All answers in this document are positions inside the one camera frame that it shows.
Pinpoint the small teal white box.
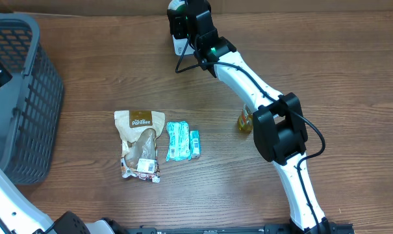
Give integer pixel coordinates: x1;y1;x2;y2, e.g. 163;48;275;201
189;130;201;159

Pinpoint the brown snack packet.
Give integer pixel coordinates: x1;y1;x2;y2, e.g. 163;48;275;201
114;110;166;183

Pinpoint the yellow dish soap bottle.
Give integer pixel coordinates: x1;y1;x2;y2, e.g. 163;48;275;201
237;104;253;133

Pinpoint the teal white pouch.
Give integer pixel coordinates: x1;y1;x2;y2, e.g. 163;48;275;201
166;122;191;161

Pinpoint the green lid jar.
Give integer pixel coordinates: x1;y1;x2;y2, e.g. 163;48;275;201
168;0;185;10

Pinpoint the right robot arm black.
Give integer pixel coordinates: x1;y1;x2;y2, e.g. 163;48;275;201
167;0;331;233

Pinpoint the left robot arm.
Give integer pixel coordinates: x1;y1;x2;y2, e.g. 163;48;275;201
0;63;115;234

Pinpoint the white barcode scanner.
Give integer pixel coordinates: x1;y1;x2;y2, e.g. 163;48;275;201
172;36;194;56

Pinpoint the grey plastic shopping basket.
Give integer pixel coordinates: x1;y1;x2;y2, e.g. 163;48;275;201
0;13;64;185

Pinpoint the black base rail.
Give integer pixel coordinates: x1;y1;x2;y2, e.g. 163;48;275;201
125;222;355;234

